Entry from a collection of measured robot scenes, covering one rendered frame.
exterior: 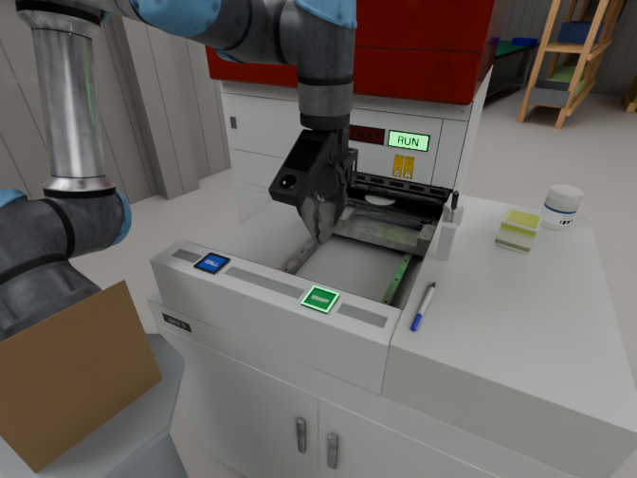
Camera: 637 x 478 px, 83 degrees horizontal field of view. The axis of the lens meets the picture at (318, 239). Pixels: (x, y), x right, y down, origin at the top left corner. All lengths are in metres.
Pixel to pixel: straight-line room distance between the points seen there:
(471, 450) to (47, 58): 0.98
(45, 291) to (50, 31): 0.41
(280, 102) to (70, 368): 0.92
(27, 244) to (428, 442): 0.77
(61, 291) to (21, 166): 2.49
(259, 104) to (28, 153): 2.10
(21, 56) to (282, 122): 2.09
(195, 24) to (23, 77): 2.66
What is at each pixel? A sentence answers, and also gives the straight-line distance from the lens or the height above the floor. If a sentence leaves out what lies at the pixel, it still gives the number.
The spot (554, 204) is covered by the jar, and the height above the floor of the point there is 1.03.
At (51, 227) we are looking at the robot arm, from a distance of 0.74.
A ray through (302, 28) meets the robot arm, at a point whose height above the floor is 1.41.
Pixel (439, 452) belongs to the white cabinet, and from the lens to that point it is 0.83.
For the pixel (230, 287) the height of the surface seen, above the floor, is 0.96.
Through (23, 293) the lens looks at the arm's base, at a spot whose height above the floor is 1.08.
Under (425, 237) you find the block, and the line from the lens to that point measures 1.01.
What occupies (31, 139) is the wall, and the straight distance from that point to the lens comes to 3.11.
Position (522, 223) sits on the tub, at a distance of 0.91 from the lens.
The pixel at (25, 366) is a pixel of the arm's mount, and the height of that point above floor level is 1.02.
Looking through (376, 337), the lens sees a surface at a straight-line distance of 0.65.
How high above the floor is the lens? 1.44
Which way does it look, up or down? 34 degrees down
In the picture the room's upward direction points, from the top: straight up
